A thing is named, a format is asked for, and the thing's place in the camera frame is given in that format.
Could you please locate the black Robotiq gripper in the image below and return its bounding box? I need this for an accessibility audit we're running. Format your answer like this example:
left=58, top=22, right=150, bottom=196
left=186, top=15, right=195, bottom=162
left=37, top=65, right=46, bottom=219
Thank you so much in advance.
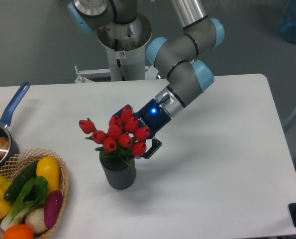
left=111, top=98, right=173, bottom=160

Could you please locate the red tulip bouquet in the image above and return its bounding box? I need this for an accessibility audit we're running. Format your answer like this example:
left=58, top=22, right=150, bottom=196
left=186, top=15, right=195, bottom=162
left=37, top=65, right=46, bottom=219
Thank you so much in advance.
left=79, top=106, right=150, bottom=166

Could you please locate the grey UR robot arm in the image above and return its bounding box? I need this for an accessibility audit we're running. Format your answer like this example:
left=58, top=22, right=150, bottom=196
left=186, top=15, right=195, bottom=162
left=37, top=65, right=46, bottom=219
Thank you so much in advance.
left=68, top=0, right=225, bottom=159

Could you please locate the dark grey ribbed vase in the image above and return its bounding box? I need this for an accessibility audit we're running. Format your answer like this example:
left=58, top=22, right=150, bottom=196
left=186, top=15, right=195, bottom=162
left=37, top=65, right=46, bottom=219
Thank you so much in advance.
left=99, top=153, right=136, bottom=190

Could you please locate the yellow squash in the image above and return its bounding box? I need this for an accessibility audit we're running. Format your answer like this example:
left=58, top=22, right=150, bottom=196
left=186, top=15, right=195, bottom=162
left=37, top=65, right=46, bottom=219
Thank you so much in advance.
left=36, top=156, right=60, bottom=195

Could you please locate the purple eggplant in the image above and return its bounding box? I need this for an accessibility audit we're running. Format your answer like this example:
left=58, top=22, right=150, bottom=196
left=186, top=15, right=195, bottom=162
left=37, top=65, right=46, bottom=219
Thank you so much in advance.
left=44, top=190, right=63, bottom=228

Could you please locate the woven wicker basket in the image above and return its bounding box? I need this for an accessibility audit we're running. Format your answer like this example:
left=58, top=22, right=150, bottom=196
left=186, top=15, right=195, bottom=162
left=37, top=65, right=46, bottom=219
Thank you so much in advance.
left=0, top=148, right=69, bottom=239

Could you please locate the green bok choy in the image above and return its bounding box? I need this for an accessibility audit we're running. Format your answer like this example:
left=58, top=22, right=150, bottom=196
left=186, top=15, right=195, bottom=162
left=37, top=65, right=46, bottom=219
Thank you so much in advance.
left=0, top=176, right=48, bottom=231

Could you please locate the white garlic bulb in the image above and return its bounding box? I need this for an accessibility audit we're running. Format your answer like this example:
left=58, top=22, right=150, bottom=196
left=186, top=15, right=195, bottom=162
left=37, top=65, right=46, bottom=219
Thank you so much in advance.
left=25, top=208, right=48, bottom=234

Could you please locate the green cucumber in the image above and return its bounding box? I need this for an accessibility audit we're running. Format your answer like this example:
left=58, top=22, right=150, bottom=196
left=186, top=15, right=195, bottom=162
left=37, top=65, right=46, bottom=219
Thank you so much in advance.
left=4, top=161, right=38, bottom=201

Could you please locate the orange fruit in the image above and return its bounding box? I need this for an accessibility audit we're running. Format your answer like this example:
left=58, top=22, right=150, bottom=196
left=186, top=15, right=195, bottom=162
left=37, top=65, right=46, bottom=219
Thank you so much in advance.
left=3, top=224, right=34, bottom=239

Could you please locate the blue plastic bag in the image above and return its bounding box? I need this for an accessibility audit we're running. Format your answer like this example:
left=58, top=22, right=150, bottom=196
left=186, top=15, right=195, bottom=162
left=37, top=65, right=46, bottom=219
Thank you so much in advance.
left=278, top=0, right=296, bottom=43

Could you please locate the white metal base frame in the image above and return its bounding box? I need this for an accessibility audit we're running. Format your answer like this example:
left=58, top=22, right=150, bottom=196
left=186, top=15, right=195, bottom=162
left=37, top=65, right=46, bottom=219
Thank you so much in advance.
left=74, top=64, right=163, bottom=84

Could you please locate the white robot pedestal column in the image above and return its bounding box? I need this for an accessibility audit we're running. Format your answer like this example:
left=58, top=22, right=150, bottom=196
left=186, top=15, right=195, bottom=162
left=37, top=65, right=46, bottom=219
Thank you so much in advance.
left=97, top=13, right=152, bottom=81

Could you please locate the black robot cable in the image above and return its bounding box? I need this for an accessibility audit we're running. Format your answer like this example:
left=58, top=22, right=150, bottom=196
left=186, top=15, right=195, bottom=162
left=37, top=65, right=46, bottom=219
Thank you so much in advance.
left=114, top=38, right=126, bottom=81

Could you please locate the blue handled saucepan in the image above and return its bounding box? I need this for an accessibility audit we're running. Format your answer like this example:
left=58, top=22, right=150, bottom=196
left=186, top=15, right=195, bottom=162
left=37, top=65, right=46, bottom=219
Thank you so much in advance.
left=0, top=82, right=30, bottom=169

